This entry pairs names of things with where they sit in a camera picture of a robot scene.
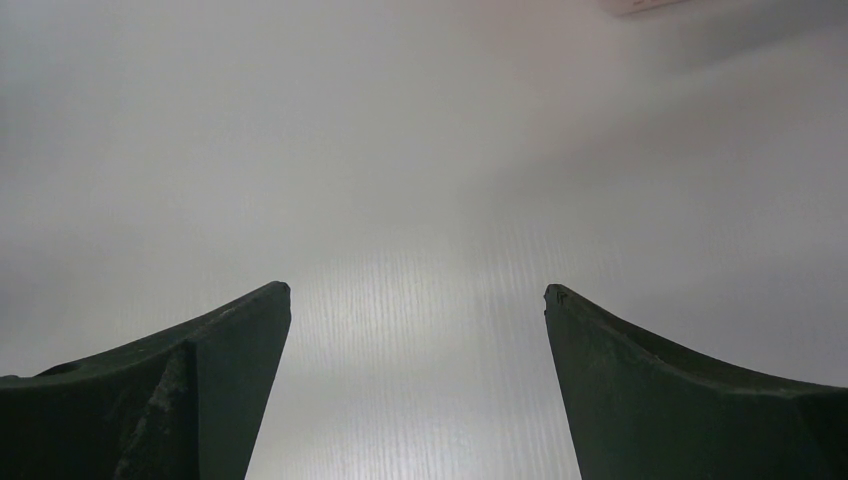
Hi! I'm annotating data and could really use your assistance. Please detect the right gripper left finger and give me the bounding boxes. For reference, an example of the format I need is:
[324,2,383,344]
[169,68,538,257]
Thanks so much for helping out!
[1,281,291,479]

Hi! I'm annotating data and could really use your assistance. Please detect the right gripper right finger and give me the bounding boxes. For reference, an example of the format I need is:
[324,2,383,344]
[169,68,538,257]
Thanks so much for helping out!
[544,284,847,480]

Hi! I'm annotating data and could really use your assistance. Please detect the white plastic laundry basket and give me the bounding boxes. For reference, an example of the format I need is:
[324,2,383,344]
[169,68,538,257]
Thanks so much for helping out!
[598,0,685,16]

